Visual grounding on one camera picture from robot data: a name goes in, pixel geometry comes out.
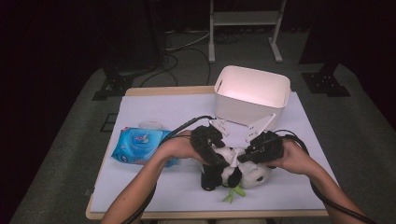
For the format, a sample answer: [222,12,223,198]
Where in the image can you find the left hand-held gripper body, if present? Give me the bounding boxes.
[190,118,232,165]

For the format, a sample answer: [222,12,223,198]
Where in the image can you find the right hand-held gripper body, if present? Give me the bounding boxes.
[244,113,285,164]

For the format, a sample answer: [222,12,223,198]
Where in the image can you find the white wet wipe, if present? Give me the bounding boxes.
[228,148,247,169]

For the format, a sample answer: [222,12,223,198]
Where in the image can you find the panda plush toy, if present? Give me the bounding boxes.
[200,145,273,204]

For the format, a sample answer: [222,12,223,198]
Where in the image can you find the white storage box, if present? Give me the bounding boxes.
[214,64,291,131]

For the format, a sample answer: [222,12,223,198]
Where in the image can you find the blue wet wipes pack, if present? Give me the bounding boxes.
[110,125,178,168]

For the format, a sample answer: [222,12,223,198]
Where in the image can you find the person's left hand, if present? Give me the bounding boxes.
[154,129,208,166]

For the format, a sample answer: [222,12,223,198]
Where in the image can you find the person's right hand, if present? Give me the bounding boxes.
[264,138,317,176]

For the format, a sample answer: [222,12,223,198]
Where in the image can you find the clear round plastic lid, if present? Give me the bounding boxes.
[137,120,163,130]

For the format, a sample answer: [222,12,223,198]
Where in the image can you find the wooden table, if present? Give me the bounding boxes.
[85,86,330,220]

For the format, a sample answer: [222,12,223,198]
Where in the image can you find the black stand base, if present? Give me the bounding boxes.
[301,63,351,98]
[92,62,134,101]

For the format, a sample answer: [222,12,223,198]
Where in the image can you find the dark square floor plate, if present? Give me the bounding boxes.
[100,113,119,133]

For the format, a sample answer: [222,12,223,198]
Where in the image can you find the white metal stand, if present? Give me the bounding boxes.
[207,0,288,64]

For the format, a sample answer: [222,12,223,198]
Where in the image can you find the left hand-held gripper cable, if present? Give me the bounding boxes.
[120,115,218,224]

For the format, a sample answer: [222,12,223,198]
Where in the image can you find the black floor cable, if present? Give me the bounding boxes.
[139,46,213,88]

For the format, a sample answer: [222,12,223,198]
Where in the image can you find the grey floor cable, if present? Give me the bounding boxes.
[164,29,211,52]

